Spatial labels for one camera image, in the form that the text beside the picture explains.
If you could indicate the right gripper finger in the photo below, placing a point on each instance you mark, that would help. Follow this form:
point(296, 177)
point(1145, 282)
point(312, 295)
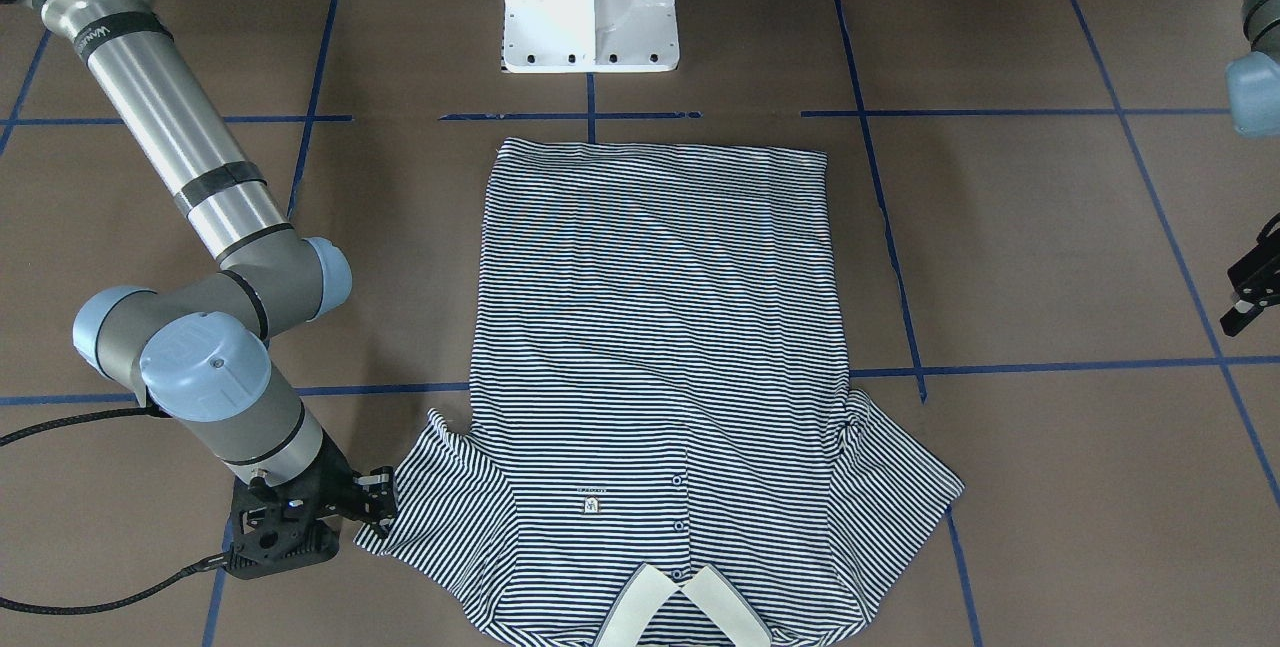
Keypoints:
point(379, 481)
point(379, 515)

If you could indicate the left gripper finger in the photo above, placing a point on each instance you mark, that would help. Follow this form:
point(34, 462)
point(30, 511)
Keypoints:
point(1238, 317)

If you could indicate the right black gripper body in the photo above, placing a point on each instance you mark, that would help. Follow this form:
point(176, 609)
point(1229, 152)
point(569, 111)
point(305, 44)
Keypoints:
point(334, 493)

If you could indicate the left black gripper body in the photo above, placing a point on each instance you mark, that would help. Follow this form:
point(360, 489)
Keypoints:
point(1252, 289)

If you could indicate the blue white striped polo shirt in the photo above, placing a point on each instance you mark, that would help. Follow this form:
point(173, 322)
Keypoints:
point(665, 448)

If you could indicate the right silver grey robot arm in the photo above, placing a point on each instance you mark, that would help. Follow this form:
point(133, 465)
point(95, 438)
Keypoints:
point(197, 351)

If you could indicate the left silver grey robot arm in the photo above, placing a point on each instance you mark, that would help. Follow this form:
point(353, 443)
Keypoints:
point(1253, 91)

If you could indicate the white metal base plate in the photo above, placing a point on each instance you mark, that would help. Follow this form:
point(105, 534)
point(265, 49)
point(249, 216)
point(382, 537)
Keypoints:
point(589, 36)

